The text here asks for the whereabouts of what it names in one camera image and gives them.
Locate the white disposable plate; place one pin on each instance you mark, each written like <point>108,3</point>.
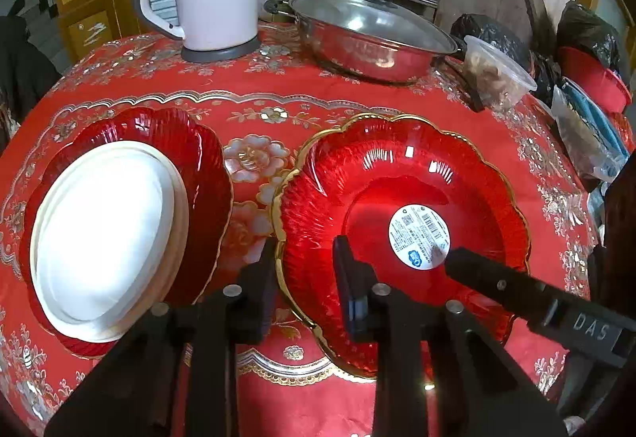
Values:
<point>108,240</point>

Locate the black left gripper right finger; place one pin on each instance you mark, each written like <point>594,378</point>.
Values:
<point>439,372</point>

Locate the red gold-rimmed glass plate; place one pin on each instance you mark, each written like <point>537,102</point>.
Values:
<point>404,193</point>

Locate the clear plastic food container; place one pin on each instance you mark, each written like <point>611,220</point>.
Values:
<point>498,79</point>

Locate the steel pot with glass lid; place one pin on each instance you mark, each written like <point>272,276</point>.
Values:
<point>374,39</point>

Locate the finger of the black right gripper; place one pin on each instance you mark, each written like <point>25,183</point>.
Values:
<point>575,323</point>

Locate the red floral tablecloth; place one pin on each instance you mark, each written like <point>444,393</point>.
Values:
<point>263,108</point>

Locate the black plastic bag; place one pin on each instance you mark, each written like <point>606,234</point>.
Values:
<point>493,32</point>

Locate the dark coat with plaid scarf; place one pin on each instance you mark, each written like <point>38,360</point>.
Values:
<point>26,75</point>

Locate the red plastic basin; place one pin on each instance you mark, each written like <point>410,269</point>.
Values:
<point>603,86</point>

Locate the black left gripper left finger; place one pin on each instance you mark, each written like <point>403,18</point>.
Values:
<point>133,390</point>

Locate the clear bag of dried food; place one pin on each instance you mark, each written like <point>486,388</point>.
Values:
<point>593,145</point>

